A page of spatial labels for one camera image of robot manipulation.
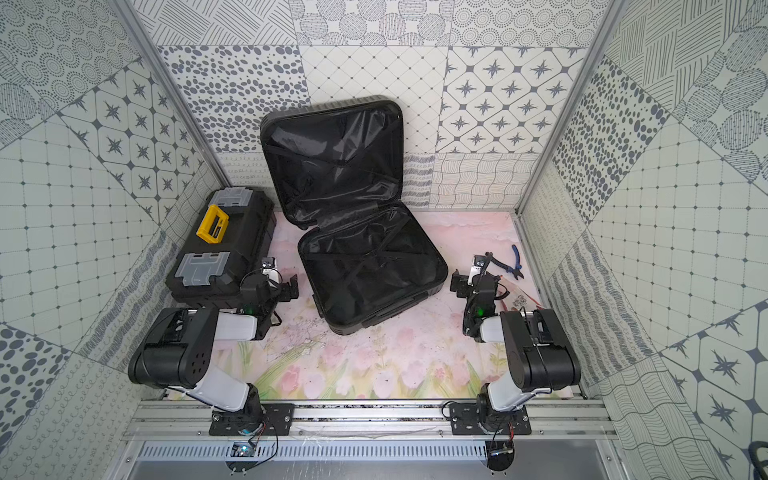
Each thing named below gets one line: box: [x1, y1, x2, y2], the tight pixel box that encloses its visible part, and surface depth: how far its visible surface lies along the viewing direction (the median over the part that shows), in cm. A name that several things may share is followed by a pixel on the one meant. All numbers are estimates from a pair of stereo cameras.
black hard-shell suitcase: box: [260, 97, 449, 336], surface depth 98 cm
